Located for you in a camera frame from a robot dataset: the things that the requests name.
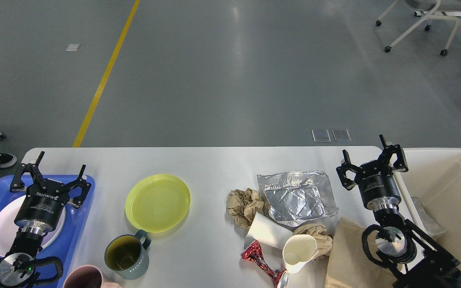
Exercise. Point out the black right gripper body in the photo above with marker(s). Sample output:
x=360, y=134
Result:
x=377, y=186

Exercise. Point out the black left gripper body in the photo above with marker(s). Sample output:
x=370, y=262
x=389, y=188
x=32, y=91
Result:
x=44, y=205

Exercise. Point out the pink mug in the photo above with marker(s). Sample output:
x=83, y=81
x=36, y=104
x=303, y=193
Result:
x=89, y=276

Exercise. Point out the yellow plastic plate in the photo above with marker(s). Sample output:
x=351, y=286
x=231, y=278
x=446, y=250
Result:
x=157, y=203

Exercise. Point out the teal HOME mug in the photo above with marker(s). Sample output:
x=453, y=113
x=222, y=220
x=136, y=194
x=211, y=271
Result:
x=127, y=255

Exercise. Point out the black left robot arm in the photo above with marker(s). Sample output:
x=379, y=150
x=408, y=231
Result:
x=20, y=267

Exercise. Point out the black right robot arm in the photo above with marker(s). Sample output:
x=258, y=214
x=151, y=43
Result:
x=394, y=242

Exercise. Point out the black white sneaker near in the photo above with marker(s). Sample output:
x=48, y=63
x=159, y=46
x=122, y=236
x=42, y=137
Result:
x=7, y=160

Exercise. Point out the white plate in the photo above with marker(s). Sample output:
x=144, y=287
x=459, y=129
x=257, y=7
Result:
x=8, y=228

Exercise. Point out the blue plastic tray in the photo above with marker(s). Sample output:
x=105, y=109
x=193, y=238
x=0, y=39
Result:
x=65, y=244

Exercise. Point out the beige plastic bin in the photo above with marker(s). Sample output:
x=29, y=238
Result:
x=434, y=177

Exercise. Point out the brown paper bag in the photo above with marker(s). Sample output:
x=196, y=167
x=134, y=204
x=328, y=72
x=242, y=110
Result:
x=348, y=266

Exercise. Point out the crushed white paper cup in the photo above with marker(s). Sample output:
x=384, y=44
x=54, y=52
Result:
x=298, y=251

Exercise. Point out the white paper cup lying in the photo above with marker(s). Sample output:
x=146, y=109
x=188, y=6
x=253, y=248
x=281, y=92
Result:
x=267, y=232

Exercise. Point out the crumpled brown paper ball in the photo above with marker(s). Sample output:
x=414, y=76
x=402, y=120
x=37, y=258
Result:
x=242, y=206

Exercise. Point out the red foil wrapper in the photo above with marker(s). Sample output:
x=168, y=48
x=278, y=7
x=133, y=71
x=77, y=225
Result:
x=253, y=253

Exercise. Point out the white rolling chair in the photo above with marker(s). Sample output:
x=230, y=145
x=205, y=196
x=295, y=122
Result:
x=431, y=10

